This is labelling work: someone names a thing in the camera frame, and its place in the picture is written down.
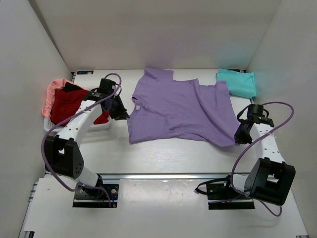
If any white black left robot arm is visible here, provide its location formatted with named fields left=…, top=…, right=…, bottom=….
left=41, top=76, right=129, bottom=197

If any pink t shirt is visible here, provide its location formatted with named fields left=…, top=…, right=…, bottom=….
left=42, top=78, right=74, bottom=118

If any purple t shirt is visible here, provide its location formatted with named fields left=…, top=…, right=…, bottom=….
left=127, top=68, right=239, bottom=147

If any black garment in basket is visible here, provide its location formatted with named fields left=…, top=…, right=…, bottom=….
left=61, top=82, right=87, bottom=93

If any red t shirt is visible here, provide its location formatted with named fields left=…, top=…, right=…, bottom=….
left=49, top=88, right=111, bottom=126

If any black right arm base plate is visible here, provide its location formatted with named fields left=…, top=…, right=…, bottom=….
left=194, top=176, right=255, bottom=211

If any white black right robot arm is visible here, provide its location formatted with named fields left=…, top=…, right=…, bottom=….
left=222, top=104, right=296, bottom=206

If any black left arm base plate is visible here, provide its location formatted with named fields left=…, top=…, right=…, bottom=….
left=72, top=183, right=119, bottom=208

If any white plastic laundry basket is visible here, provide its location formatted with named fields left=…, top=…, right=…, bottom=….
left=44, top=85, right=112, bottom=132

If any folded teal t shirt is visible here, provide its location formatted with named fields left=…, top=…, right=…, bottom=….
left=216, top=68, right=257, bottom=99

